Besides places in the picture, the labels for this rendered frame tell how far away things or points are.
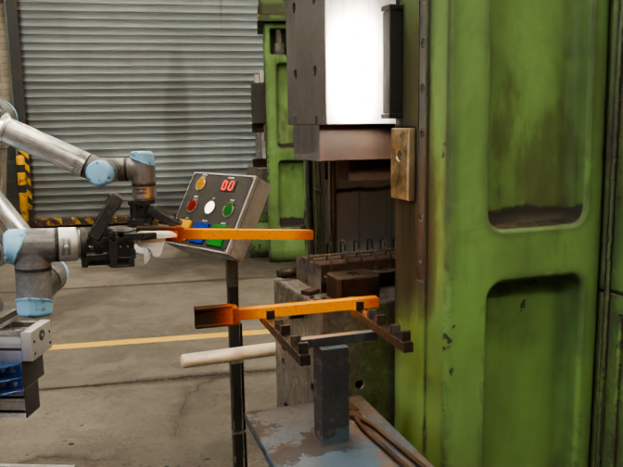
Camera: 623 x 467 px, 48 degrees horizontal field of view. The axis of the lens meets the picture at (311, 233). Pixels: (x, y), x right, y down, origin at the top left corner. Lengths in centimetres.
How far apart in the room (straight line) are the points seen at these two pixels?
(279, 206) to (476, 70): 538
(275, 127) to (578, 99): 518
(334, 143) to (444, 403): 71
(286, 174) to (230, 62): 339
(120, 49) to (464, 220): 859
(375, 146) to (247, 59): 809
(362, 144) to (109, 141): 812
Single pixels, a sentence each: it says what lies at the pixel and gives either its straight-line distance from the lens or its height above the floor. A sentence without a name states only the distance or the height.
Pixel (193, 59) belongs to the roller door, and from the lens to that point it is 988.
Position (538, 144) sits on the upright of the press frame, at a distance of 175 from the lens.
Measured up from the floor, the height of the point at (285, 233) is 110.
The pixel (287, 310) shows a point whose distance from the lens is 156.
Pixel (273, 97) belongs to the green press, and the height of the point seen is 160.
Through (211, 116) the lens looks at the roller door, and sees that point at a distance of 986.
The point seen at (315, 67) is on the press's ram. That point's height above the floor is 151.
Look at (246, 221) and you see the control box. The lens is 229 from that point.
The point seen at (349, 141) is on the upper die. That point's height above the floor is 132.
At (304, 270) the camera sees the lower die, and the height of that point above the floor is 95.
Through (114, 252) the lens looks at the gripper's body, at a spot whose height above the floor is 110.
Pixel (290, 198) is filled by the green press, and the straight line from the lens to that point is 687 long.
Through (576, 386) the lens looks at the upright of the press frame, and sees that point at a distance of 189.
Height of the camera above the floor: 137
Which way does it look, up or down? 9 degrees down
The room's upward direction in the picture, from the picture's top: 1 degrees counter-clockwise
